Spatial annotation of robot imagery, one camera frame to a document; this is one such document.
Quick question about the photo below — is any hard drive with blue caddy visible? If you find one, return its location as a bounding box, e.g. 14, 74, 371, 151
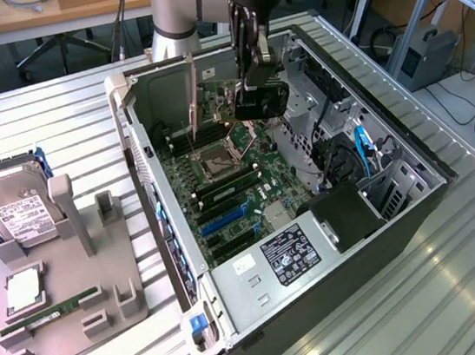
0, 142, 58, 205

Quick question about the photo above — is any green RAM stick white label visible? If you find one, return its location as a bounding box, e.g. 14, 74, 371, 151
0, 287, 102, 339

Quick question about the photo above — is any graphics card with metal bracket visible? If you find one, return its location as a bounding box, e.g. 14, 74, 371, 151
179, 38, 296, 144

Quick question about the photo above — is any open black PC case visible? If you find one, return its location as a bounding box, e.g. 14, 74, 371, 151
98, 5, 475, 355

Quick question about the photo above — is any CPU socket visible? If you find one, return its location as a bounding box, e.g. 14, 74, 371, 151
192, 141, 242, 184

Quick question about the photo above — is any silver power supply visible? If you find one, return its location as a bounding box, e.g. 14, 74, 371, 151
199, 207, 353, 339

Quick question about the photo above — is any silver chipset heatsink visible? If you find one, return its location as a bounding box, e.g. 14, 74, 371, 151
262, 203, 294, 233

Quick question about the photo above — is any silver CPU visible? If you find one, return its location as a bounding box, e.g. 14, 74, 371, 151
3, 268, 48, 313

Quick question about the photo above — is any grey control box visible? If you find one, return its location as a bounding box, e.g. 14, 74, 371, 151
388, 23, 465, 95

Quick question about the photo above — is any thin metal locking lever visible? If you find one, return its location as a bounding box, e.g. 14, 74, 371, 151
183, 126, 201, 161

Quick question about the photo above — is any light blue network cable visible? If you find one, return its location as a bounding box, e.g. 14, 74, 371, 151
3, 0, 52, 17

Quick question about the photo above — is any grey parts rack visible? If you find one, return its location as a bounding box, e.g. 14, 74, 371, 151
0, 164, 156, 355

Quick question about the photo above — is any metal socket cover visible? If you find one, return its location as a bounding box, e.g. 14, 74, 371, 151
221, 116, 269, 162

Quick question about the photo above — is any black office chair base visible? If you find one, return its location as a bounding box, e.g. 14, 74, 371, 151
10, 25, 117, 83

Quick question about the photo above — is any black power wire bundle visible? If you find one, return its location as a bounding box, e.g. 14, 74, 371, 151
309, 133, 365, 190

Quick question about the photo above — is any blue case latch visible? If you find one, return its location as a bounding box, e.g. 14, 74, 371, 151
187, 312, 209, 338

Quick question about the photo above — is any blue disk wire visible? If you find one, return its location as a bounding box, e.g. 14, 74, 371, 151
351, 123, 381, 182

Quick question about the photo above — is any silver hard disk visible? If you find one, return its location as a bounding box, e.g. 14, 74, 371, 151
0, 159, 72, 253

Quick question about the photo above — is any installed green RAM stick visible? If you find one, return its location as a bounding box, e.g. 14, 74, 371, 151
195, 172, 265, 208

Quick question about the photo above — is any black expansion slot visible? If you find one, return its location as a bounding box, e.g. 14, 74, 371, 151
209, 235, 259, 264
193, 195, 254, 228
207, 227, 256, 254

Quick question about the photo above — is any coiled black cable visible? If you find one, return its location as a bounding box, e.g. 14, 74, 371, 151
366, 23, 400, 60

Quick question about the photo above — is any black plastic shroud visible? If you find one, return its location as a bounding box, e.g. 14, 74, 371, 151
294, 178, 392, 260

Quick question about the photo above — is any silver drive cage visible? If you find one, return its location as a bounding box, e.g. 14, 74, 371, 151
261, 30, 379, 199

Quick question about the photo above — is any green motherboard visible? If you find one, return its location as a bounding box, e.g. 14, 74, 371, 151
154, 105, 323, 274

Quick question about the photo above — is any blue expansion slot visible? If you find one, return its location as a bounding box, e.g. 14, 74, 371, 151
199, 207, 258, 237

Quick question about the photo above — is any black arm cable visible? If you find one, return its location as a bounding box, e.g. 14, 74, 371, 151
104, 0, 136, 62

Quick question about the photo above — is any silver disk bay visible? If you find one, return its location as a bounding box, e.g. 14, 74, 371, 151
355, 150, 450, 226

